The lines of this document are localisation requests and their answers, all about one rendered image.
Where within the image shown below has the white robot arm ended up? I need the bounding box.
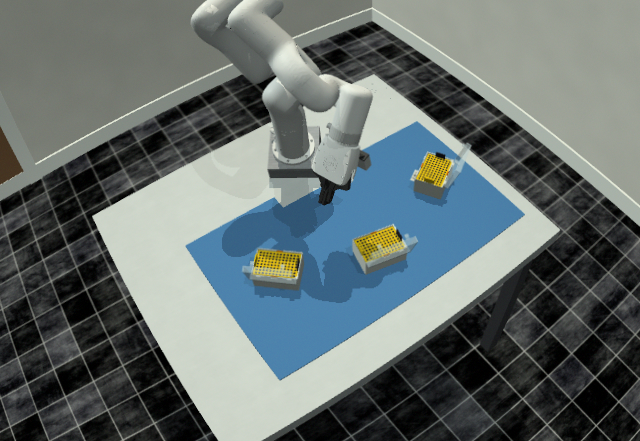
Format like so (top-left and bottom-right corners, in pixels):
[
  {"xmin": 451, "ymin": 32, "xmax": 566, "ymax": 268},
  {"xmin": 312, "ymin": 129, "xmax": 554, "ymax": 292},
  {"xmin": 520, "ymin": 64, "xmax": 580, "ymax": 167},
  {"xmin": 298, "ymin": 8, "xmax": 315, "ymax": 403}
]
[{"xmin": 191, "ymin": 0, "xmax": 373, "ymax": 165}]

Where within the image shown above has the blue bench mat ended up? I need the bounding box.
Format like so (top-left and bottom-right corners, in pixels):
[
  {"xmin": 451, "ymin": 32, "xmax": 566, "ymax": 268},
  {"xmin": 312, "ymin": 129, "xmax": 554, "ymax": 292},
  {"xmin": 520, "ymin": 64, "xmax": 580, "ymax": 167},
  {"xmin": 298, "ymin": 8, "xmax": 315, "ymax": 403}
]
[{"xmin": 185, "ymin": 121, "xmax": 525, "ymax": 380}]

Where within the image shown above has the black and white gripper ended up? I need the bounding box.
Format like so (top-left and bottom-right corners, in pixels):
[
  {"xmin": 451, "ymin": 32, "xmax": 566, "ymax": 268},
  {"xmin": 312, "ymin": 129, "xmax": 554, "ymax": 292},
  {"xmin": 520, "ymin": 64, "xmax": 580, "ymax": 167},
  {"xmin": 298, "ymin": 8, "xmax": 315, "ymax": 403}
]
[{"xmin": 312, "ymin": 134, "xmax": 360, "ymax": 205}]

